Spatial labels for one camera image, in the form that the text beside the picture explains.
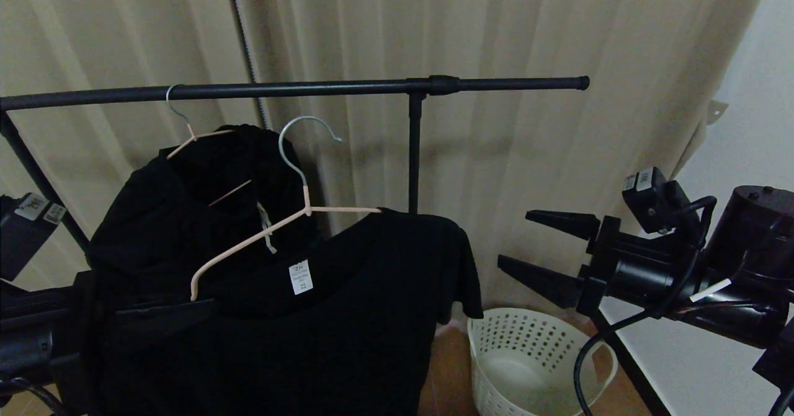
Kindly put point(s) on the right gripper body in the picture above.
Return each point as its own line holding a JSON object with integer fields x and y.
{"x": 645, "y": 273}

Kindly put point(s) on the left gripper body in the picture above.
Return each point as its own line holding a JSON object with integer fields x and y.
{"x": 74, "y": 341}

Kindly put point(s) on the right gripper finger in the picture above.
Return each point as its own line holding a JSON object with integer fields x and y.
{"x": 570, "y": 225}
{"x": 546, "y": 283}

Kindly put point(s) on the black shorts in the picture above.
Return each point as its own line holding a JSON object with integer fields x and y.
{"x": 155, "y": 230}

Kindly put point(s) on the black garment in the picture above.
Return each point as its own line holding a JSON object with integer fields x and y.
{"x": 372, "y": 317}

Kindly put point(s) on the pink clothes hanger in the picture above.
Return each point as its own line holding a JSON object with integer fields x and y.
{"x": 192, "y": 136}
{"x": 307, "y": 202}

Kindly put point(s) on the white laundry basket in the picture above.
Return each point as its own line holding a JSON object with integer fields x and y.
{"x": 527, "y": 341}

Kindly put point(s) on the black clothes rack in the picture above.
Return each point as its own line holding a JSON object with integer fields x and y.
{"x": 310, "y": 87}

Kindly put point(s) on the beige curtain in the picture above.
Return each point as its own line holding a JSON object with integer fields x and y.
{"x": 527, "y": 25}

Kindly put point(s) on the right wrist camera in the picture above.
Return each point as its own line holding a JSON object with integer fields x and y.
{"x": 651, "y": 202}

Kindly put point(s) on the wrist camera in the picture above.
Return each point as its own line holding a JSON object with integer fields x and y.
{"x": 651, "y": 202}
{"x": 25, "y": 236}

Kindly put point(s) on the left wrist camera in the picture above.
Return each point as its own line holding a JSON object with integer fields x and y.
{"x": 25, "y": 236}

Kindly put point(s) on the pale wall hook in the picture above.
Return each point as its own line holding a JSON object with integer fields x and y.
{"x": 716, "y": 109}

